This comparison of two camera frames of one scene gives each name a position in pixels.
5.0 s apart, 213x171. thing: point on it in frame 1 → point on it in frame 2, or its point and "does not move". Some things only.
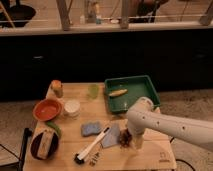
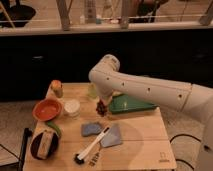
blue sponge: (91, 128) does not move
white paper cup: (72, 108) does not move
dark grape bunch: (125, 137) → (101, 108)
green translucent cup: (93, 91) does not move
